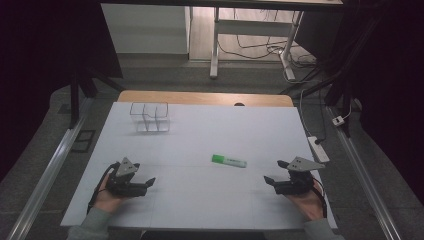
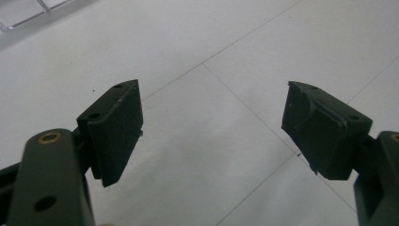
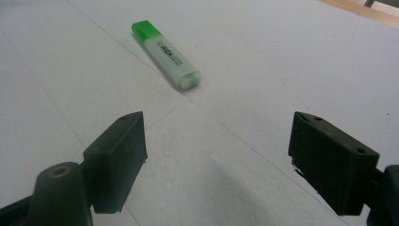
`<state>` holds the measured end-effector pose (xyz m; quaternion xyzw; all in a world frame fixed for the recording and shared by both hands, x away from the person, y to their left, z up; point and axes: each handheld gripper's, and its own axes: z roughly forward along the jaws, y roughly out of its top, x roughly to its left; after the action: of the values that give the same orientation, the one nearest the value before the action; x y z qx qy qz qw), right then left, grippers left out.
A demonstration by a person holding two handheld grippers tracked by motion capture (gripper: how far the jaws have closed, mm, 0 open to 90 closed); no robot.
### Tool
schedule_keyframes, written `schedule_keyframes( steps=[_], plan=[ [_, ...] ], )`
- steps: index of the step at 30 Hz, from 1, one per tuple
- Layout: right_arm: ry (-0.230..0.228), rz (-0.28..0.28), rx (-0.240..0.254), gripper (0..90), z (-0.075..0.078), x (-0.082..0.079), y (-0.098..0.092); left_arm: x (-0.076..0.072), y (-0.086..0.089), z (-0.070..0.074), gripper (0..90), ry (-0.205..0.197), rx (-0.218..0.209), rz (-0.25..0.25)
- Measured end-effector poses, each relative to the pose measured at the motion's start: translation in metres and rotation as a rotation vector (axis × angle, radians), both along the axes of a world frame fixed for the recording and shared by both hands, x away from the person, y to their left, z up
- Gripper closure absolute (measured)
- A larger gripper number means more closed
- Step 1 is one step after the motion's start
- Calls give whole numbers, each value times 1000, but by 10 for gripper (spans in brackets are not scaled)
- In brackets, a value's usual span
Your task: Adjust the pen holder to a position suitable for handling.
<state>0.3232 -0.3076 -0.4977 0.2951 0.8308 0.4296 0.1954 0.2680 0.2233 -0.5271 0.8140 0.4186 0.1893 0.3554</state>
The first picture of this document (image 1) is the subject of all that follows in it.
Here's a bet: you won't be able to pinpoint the white table cover sheet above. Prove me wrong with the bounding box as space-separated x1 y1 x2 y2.
60 101 338 232

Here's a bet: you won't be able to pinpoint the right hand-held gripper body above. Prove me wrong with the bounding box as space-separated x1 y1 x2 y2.
274 156 326 196

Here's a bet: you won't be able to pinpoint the black floor frame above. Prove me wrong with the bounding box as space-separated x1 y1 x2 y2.
70 129 97 154

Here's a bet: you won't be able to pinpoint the black floor cables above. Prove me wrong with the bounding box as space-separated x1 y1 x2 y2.
217 9 318 69

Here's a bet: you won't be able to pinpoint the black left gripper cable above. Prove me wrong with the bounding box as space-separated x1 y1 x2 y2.
86 162 120 215

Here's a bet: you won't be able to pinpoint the white power strip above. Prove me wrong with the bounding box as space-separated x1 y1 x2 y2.
306 135 331 164

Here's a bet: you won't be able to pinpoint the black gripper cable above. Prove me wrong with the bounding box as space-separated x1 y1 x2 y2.
86 162 120 215
311 177 329 220

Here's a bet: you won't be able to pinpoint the white cabinet panel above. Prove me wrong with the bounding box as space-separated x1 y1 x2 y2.
100 3 192 55

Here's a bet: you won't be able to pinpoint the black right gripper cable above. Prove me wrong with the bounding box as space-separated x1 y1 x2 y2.
311 177 329 220

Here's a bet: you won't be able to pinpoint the white power strip cable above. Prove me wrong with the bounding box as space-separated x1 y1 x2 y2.
298 87 317 138

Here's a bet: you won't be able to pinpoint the clear acrylic organizer box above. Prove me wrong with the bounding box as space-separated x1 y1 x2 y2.
129 101 171 134

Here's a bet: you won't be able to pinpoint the dark curtain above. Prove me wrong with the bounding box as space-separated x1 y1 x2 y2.
0 0 124 183
294 0 424 205

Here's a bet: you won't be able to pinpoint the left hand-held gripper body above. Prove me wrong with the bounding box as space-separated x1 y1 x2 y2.
105 157 148 198

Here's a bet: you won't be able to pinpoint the person's right hand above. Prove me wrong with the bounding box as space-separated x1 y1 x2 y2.
285 184 326 222

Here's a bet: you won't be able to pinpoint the black metal stand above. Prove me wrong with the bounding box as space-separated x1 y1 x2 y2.
67 64 126 130
279 13 384 138

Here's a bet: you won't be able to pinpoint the aluminium rail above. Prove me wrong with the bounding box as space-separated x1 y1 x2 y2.
5 96 95 240
325 105 403 240

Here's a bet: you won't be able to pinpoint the green highlighter pen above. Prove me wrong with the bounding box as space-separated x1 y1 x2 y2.
211 153 248 169

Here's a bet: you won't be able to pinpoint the white desk frame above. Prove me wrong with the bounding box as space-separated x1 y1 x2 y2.
209 6 305 82

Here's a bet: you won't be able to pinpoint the person's left hand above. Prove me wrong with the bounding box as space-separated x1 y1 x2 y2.
94 175 130 214

